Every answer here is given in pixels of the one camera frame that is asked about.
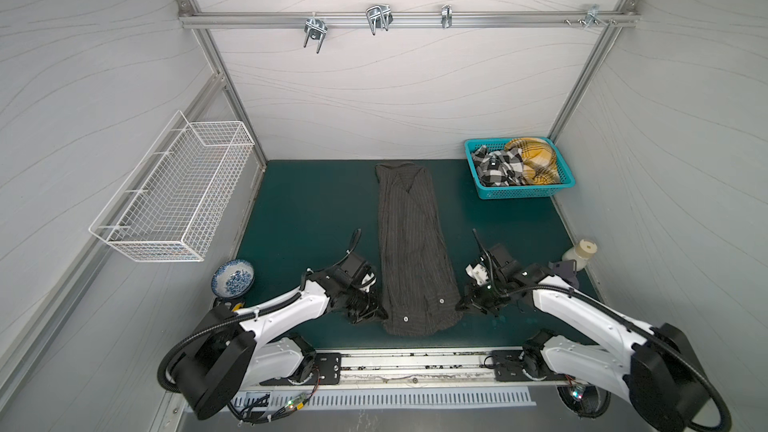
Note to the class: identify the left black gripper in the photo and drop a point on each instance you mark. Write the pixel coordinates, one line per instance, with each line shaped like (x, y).
(372, 312)

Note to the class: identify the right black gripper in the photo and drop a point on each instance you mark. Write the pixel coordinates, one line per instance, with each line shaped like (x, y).
(480, 297)

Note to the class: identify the dark grey striped shirt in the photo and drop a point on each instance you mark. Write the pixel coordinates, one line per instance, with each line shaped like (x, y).
(420, 291)

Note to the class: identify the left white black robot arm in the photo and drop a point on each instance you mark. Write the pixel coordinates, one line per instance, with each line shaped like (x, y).
(209, 366)

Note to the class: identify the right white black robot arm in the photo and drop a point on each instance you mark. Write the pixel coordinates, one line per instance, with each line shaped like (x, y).
(653, 368)

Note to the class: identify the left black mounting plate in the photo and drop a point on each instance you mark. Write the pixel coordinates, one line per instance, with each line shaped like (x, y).
(322, 369)

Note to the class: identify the black mounting plate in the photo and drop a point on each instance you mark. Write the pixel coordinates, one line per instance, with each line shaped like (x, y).
(514, 365)
(322, 369)

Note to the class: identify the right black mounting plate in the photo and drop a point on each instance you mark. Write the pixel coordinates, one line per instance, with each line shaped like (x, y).
(514, 365)

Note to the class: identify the black white plaid shirt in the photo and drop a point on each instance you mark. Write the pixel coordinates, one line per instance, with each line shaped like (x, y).
(499, 168)

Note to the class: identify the yellow plaid shirt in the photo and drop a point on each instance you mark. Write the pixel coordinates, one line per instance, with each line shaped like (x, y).
(538, 161)

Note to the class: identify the yellow black tape measure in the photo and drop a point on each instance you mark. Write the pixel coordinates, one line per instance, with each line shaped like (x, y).
(232, 304)

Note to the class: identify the teal plastic basket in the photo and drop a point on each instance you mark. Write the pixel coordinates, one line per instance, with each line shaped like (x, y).
(517, 192)

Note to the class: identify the blue white ceramic plate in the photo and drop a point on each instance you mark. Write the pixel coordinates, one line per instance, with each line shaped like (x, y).
(233, 279)

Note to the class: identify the white ventilation grille strip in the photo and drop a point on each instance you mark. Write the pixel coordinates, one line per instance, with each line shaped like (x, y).
(330, 399)

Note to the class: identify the small metal hook clamp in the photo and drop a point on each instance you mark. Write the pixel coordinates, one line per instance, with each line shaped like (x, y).
(446, 16)

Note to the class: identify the metal u-bolt clamp left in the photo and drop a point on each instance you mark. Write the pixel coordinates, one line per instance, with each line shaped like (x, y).
(315, 30)

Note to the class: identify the metal u-bolt clamp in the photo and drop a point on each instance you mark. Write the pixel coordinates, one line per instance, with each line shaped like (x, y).
(379, 17)
(315, 30)

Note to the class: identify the metal u-bolt clamp middle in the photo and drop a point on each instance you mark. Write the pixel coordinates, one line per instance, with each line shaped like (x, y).
(379, 17)

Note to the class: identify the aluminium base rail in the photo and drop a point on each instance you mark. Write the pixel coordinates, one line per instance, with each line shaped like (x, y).
(414, 366)

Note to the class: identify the white wire wall basket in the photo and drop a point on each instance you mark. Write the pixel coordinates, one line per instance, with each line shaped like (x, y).
(170, 205)

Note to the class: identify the metal bracket clamp right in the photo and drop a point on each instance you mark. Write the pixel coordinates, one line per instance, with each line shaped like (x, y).
(591, 19)

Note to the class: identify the aluminium crossbar rail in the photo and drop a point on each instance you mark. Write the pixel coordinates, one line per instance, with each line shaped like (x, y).
(401, 20)

